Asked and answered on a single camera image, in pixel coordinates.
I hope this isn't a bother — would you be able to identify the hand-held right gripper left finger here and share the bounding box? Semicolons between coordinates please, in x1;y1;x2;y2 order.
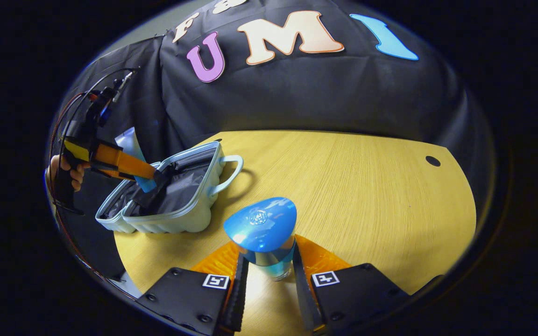
136;240;250;336

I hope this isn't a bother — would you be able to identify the blue capped clear bottle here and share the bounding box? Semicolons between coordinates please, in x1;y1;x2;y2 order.
224;197;298;282

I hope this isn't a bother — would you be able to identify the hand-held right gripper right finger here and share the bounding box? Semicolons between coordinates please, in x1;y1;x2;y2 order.
292;233;410;333

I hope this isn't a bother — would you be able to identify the light blue suitcase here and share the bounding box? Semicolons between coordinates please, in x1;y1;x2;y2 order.
95;141;245;234

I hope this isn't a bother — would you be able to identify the blue and white tube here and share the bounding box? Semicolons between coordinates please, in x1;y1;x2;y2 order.
114;127;158;193

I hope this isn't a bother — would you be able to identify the black backdrop cloth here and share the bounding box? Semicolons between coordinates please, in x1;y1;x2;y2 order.
50;0;496;280

